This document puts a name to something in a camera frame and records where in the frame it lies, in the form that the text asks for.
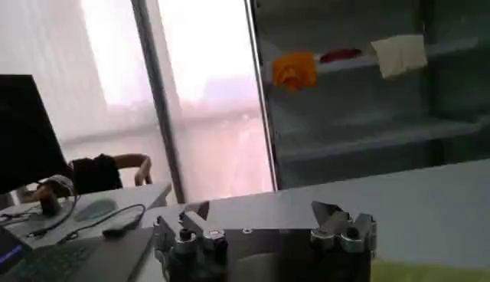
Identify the thin dark window post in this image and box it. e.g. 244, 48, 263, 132
243, 0, 281, 192

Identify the white office desk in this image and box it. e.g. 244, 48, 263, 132
0, 182, 173, 251

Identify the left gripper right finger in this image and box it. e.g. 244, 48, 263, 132
309, 201, 379, 254

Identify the black computer monitor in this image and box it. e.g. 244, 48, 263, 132
0, 74, 74, 195

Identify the wide dark window post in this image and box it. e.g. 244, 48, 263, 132
131, 0, 188, 205

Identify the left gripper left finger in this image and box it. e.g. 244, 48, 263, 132
152, 201, 230, 256

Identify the light green shirt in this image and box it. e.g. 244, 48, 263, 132
369, 258, 490, 282

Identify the small dark stand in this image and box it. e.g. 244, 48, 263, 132
39, 185, 63, 216

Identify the grey shelf rack with cloths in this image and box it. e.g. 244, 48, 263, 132
250, 0, 490, 191

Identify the black cable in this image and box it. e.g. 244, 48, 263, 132
25, 194, 80, 239

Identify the person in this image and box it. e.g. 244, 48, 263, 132
22, 152, 154, 204

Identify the black cabled device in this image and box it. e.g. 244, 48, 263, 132
57, 203, 147, 245

